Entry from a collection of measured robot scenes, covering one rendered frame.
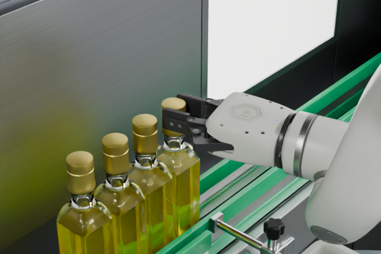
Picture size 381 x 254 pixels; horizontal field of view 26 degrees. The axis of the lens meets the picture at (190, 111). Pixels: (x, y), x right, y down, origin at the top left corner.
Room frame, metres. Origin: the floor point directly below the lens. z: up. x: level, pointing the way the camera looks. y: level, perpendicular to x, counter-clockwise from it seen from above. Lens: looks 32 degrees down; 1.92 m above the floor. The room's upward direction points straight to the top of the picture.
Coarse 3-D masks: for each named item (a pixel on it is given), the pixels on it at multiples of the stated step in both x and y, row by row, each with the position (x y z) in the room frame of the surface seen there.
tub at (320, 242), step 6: (318, 240) 1.06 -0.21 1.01; (312, 246) 1.04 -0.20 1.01; (318, 246) 1.04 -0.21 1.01; (324, 246) 1.05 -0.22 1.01; (330, 246) 1.05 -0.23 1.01; (336, 246) 1.04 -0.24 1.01; (342, 246) 1.04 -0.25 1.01; (306, 252) 1.03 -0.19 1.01; (312, 252) 1.03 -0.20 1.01; (318, 252) 1.04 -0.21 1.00; (324, 252) 1.05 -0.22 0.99; (330, 252) 1.05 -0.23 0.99; (336, 252) 1.04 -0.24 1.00; (342, 252) 1.03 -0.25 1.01; (348, 252) 1.03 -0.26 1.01; (354, 252) 1.03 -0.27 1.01
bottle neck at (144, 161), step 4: (136, 156) 0.92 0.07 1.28; (140, 156) 0.91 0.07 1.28; (144, 156) 0.91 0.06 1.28; (148, 156) 0.91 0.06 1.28; (152, 156) 0.92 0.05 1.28; (136, 160) 0.92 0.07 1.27; (140, 160) 0.91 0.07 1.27; (144, 160) 0.91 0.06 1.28; (148, 160) 0.91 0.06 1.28; (152, 160) 0.91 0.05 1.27; (136, 164) 0.92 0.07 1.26; (140, 164) 0.91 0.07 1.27; (144, 164) 0.91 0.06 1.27; (148, 164) 0.91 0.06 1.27; (152, 164) 0.91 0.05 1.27
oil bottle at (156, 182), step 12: (132, 168) 0.92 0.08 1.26; (144, 168) 0.91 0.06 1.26; (156, 168) 0.92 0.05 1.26; (168, 168) 0.93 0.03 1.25; (144, 180) 0.90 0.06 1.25; (156, 180) 0.90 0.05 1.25; (168, 180) 0.92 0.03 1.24; (144, 192) 0.89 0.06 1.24; (156, 192) 0.90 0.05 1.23; (168, 192) 0.92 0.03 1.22; (156, 204) 0.90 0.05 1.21; (168, 204) 0.92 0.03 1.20; (156, 216) 0.90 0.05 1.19; (168, 216) 0.92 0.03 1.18; (156, 228) 0.90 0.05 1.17; (168, 228) 0.92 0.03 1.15; (156, 240) 0.90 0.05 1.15; (168, 240) 0.92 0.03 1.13
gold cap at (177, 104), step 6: (162, 102) 0.97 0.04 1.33; (168, 102) 0.97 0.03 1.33; (174, 102) 0.97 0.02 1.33; (180, 102) 0.97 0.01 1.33; (162, 108) 0.96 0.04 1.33; (174, 108) 0.95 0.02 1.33; (180, 108) 0.96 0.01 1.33; (162, 132) 0.96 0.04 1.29; (168, 132) 0.95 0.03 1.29; (174, 132) 0.95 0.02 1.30
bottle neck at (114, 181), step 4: (108, 176) 0.87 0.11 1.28; (112, 176) 0.86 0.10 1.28; (116, 176) 0.86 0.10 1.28; (120, 176) 0.87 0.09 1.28; (124, 176) 0.87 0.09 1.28; (108, 180) 0.87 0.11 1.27; (112, 180) 0.87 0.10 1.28; (116, 180) 0.86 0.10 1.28; (120, 180) 0.87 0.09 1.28; (124, 180) 0.87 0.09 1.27; (108, 184) 0.87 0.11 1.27; (112, 184) 0.87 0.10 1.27; (116, 184) 0.86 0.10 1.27; (120, 184) 0.87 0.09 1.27; (124, 184) 0.87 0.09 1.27; (112, 188) 0.87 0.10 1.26; (116, 188) 0.86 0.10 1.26; (120, 188) 0.87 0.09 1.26
